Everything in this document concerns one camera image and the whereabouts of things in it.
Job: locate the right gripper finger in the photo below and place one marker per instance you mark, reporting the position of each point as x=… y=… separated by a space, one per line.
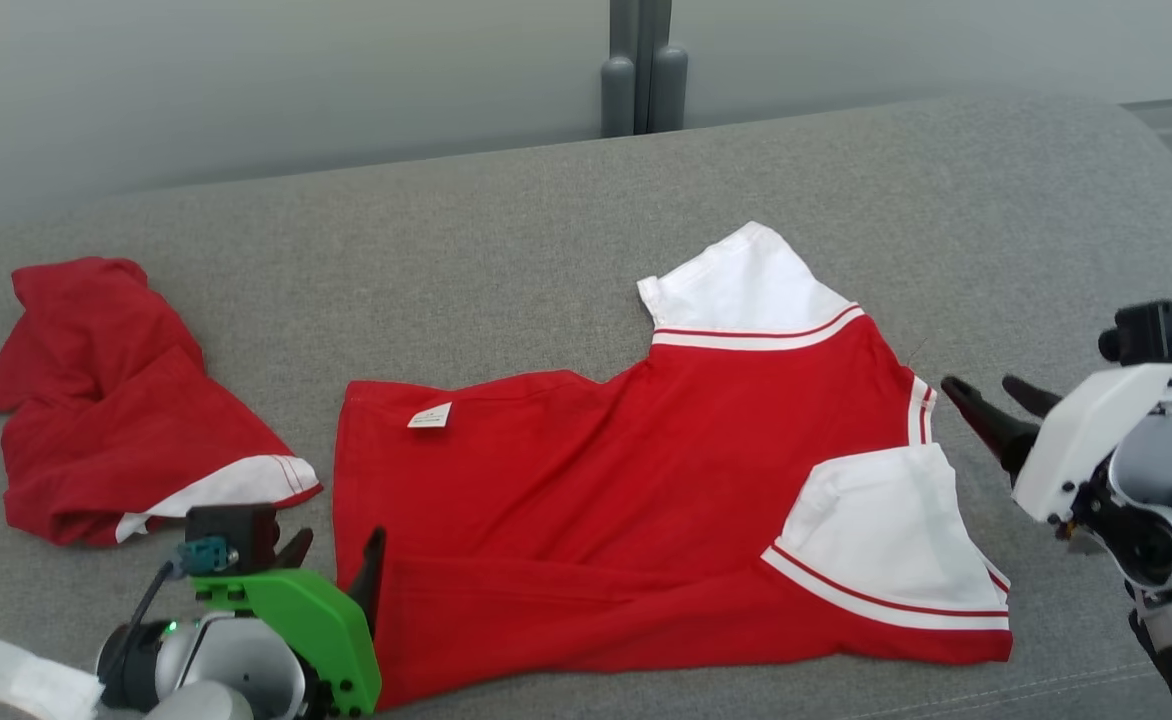
x=986 y=420
x=1034 y=395

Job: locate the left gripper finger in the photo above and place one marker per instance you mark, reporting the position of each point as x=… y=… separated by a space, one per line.
x=294 y=552
x=370 y=580

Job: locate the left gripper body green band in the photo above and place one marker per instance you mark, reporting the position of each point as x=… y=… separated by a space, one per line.
x=316 y=630

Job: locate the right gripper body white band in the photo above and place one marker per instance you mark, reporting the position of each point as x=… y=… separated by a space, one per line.
x=1086 y=440

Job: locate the red basketball jersey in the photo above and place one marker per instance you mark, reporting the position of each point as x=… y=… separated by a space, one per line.
x=596 y=520

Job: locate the red shorts white trim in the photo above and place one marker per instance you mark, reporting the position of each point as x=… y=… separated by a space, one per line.
x=96 y=420

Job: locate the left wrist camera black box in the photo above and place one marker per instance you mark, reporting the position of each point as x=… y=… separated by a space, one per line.
x=231 y=535

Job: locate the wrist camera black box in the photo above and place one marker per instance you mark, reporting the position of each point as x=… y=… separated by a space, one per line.
x=231 y=535
x=1151 y=332

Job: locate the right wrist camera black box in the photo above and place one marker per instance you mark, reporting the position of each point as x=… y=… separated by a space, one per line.
x=1151 y=332

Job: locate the grey metal double post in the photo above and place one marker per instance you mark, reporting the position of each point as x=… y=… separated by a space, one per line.
x=644 y=70

